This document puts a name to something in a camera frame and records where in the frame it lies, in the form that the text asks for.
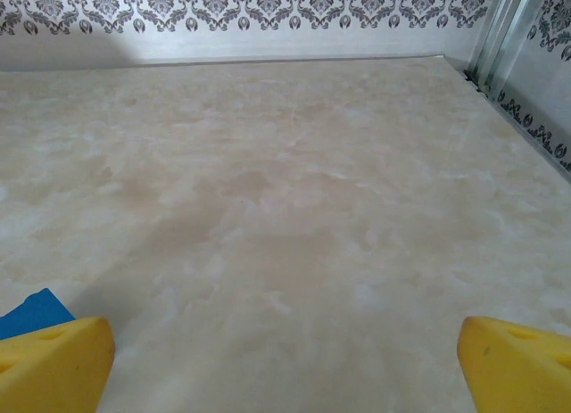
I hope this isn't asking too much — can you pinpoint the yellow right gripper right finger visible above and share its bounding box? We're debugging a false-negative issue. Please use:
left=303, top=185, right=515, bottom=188
left=457, top=315, right=571, bottom=413

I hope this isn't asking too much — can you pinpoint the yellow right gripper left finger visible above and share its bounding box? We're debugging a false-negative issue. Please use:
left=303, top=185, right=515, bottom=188
left=0, top=315, right=117, bottom=413

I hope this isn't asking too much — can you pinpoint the blue lego brick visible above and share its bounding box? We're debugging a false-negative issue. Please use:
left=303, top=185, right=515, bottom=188
left=0, top=287, right=77, bottom=342

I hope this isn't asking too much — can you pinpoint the aluminium frame rail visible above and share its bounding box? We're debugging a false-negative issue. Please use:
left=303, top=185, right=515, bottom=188
left=0, top=52, right=447, bottom=73
left=443, top=54, right=571, bottom=185

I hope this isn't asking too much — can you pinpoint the aluminium frame post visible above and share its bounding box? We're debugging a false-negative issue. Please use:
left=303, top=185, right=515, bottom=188
left=463, top=0, right=559, bottom=93

